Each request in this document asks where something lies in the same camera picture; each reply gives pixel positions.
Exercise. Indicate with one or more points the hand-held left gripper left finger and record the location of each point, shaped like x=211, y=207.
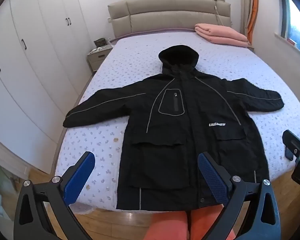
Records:
x=77, y=180

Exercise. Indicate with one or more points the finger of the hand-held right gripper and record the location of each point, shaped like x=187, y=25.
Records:
x=293, y=142

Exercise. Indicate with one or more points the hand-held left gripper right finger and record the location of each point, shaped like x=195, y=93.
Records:
x=213, y=177

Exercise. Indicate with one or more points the black hooded jacket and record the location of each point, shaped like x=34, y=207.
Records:
x=185, y=105

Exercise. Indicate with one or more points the person's orange pants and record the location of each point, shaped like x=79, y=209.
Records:
x=167, y=227

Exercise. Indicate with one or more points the window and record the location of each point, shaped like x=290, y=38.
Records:
x=298, y=27

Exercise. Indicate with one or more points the grey nightstand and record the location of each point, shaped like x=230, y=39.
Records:
x=97, y=58

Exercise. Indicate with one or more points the white wardrobe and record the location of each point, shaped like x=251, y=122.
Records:
x=27, y=67

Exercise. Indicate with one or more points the bed with patterned sheet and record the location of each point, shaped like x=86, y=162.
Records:
x=130, y=62

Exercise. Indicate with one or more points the folded pink blanket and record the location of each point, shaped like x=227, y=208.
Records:
x=220, y=33

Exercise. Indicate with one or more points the small white dishes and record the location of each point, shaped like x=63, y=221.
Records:
x=98, y=50

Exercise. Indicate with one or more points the beige and orange curtain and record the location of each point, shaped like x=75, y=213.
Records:
x=250, y=10

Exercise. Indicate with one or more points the brown patterned pouch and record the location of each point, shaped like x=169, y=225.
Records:
x=100, y=42

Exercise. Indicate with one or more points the beige padded headboard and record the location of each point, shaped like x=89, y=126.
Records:
x=165, y=15

